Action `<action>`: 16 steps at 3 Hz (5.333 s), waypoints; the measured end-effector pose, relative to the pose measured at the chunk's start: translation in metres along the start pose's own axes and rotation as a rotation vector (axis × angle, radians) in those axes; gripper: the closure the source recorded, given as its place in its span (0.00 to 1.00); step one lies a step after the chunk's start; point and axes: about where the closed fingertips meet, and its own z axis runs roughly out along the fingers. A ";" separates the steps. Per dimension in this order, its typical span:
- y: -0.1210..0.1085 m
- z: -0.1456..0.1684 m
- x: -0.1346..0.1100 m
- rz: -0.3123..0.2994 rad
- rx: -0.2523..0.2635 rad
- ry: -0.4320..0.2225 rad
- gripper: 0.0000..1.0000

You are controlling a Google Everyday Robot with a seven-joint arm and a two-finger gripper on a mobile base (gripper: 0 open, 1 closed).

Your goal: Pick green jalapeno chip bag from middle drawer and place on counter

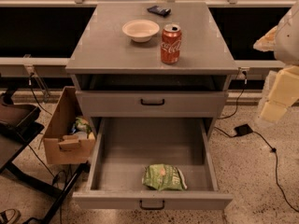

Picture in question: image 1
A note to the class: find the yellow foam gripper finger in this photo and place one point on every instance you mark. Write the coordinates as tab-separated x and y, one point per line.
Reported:
267	41
283	94

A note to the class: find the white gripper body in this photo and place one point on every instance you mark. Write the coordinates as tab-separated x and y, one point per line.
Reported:
288	42

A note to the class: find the green jalapeno chip bag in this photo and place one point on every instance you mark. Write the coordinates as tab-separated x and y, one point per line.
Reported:
164	177

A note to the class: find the grey drawer cabinet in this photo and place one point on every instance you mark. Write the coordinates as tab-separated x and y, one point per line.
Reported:
105	59

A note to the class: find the open grey bottom drawer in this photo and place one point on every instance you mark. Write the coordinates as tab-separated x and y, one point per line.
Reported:
126	146

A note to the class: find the closed grey upper drawer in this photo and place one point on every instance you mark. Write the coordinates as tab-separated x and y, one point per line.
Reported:
152	104

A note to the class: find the black power adapter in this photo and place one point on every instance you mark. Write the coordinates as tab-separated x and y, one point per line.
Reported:
243	130

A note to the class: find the red coca-cola can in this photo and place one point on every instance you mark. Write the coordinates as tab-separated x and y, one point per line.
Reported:
170	43

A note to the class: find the white paper bowl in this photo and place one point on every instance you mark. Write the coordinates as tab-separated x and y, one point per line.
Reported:
140	30

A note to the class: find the snack items in box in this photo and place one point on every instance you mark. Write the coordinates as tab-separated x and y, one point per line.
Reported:
81	128

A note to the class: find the brown cardboard box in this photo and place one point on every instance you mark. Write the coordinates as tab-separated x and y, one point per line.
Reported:
60	146

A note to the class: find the black rolling cart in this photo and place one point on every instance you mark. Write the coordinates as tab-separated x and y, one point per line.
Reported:
18	128

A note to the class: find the grey metal rail frame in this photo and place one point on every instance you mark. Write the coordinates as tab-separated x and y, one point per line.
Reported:
34	64

